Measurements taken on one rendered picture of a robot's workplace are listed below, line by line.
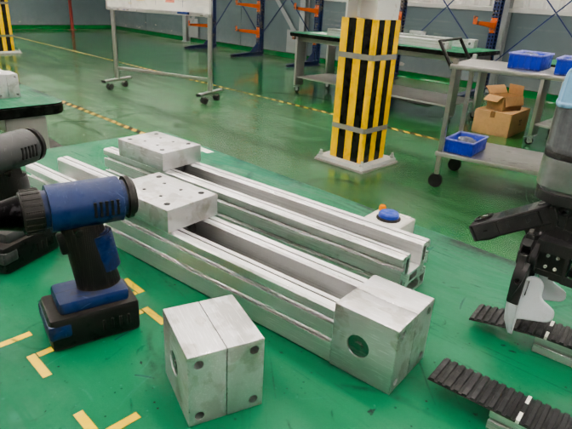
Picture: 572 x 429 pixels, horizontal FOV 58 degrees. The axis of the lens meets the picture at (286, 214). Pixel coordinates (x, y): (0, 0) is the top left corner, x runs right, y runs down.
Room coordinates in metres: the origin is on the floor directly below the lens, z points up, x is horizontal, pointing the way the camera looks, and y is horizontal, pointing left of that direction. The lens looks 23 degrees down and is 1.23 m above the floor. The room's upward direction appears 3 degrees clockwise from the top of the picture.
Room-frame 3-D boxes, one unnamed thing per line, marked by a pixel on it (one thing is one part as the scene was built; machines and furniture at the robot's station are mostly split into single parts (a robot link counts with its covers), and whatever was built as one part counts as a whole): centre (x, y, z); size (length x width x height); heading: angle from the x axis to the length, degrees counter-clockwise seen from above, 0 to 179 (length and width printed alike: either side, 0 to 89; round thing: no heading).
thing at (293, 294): (0.84, 0.22, 0.82); 0.80 x 0.10 x 0.09; 52
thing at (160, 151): (1.14, 0.30, 0.87); 0.16 x 0.11 x 0.07; 52
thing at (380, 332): (0.58, -0.14, 0.83); 0.12 x 0.09 x 0.10; 142
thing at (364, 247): (0.99, 0.10, 0.82); 0.80 x 0.10 x 0.09; 52
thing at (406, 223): (0.92, -0.19, 0.81); 0.10 x 0.08 x 0.06; 142
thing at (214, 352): (0.50, 0.07, 0.83); 0.11 x 0.10 x 0.10; 118
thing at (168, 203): (0.84, 0.22, 0.87); 0.16 x 0.11 x 0.07; 52
